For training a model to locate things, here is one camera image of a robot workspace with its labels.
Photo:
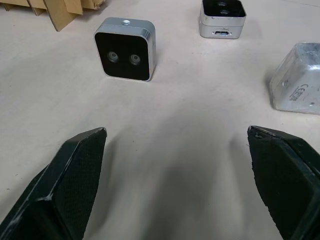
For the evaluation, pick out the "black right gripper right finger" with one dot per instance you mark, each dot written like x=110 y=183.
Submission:
x=282 y=180

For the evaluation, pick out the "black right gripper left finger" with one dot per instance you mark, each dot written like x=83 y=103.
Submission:
x=67 y=185

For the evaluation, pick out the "plastic-wrapped silver camera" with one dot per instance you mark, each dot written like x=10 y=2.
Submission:
x=297 y=82

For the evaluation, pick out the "silver camera with black face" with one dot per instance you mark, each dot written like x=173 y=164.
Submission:
x=220 y=30
x=122 y=57

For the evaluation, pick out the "small cardboard tray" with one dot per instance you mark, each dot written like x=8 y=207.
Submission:
x=65 y=12

